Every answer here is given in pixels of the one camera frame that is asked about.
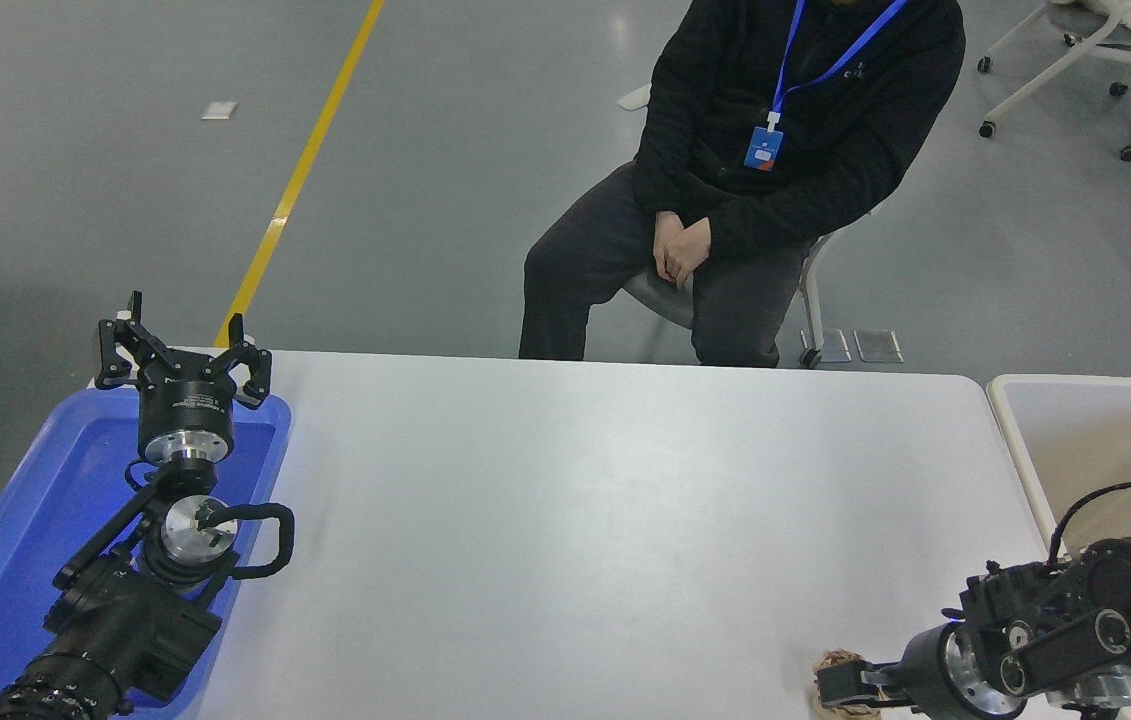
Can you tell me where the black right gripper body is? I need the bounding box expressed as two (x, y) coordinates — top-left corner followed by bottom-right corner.
(897, 621), (972, 720)

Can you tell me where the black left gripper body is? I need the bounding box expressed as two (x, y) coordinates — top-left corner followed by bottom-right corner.
(136, 352), (238, 442)

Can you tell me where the tan paper ball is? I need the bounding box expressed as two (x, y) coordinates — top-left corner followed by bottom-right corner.
(814, 649), (888, 720)

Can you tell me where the large pale dustbin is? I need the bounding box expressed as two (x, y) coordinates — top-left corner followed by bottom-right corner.
(987, 375), (1131, 720)

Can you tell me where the person's right hand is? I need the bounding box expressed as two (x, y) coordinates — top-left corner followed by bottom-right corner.
(652, 209), (685, 283)

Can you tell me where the person's left hand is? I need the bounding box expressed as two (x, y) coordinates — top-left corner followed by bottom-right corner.
(664, 221), (714, 292)

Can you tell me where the blue plastic tray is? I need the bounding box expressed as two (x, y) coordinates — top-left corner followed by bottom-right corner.
(0, 388), (292, 720)

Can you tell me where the white chair under person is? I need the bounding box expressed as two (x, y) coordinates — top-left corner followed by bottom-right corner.
(622, 195), (888, 369)

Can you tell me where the seated person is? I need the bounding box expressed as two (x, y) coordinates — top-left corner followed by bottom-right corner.
(519, 0), (967, 369)

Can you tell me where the white rolling chair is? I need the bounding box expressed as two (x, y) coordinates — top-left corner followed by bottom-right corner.
(975, 0), (1131, 163)

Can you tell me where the blue lanyard with badge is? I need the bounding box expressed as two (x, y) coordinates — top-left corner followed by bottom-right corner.
(743, 0), (908, 172)

